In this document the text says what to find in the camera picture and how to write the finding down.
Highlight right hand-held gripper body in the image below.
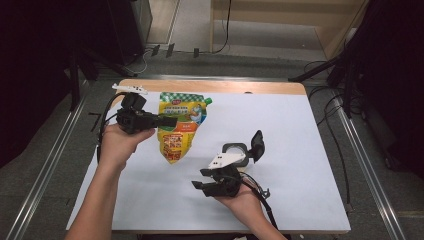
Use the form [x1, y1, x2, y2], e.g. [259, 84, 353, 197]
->
[201, 151, 250, 198]

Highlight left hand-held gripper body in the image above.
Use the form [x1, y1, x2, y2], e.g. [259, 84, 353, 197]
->
[112, 83, 158, 135]

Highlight yellow green spouted sauce pouch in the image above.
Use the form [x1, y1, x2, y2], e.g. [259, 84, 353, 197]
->
[156, 91, 214, 165]

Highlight black container with flip lid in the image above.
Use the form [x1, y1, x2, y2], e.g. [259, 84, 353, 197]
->
[221, 129, 267, 170]

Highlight person's right hand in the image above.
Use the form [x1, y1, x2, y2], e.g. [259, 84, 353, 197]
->
[214, 184, 268, 223]

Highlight person's left hand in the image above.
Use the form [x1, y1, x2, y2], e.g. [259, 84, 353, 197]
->
[98, 123, 157, 172]

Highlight wooden table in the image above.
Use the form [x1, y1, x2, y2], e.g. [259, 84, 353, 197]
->
[65, 78, 352, 235]

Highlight white paper sheet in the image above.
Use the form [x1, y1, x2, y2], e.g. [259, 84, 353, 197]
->
[66, 91, 351, 232]

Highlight black curtain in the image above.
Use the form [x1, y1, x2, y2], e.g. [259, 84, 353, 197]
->
[0, 0, 154, 169]
[328, 0, 424, 179]

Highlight black stand leg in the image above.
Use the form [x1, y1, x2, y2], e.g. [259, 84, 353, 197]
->
[287, 55, 342, 83]

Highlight light wooden cabinet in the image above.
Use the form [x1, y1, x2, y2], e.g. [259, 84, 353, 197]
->
[209, 0, 370, 62]

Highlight left hand-held gripper black cable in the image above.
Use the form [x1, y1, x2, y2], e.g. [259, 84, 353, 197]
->
[95, 91, 130, 166]

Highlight hand-held gripper black cable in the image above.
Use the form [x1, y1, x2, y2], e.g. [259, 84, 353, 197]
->
[95, 91, 130, 166]
[238, 171, 280, 231]

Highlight right hand-held gripper black cable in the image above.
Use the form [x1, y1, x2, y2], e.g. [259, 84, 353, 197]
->
[238, 171, 280, 231]

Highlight metal floor rail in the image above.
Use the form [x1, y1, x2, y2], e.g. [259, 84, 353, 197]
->
[332, 98, 407, 240]
[5, 79, 90, 240]

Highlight black hanging cable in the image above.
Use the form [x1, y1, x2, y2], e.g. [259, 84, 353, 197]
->
[212, 0, 233, 55]

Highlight black floor cables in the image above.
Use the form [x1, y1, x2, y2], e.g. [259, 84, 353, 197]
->
[303, 59, 355, 209]

